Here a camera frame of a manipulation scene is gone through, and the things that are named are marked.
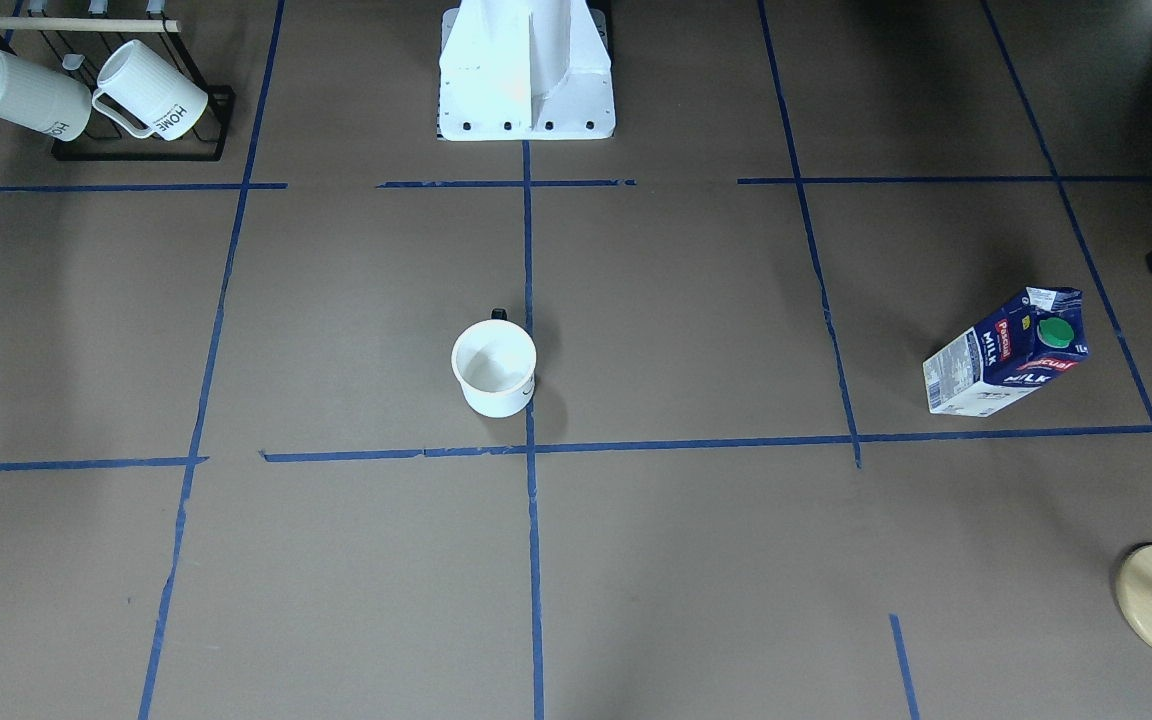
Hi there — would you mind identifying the white ribbed mug rear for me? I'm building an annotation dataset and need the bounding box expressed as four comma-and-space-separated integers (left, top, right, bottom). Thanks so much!
0, 50, 92, 142

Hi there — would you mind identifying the white pole mount base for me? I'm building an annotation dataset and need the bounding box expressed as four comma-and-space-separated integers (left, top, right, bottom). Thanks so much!
435, 1, 617, 142

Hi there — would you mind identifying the blue Pascual milk carton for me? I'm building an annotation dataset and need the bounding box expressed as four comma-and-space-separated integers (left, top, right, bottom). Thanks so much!
922, 287, 1091, 416

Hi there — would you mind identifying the white HOME mug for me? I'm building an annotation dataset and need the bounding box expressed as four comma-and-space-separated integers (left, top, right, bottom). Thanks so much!
91, 40, 209, 141

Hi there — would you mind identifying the black wire mug rack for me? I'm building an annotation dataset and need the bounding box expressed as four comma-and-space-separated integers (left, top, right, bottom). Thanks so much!
0, 1, 236, 161

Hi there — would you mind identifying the white smiley face mug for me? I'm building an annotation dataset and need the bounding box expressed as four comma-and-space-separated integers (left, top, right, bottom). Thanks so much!
450, 306, 538, 419

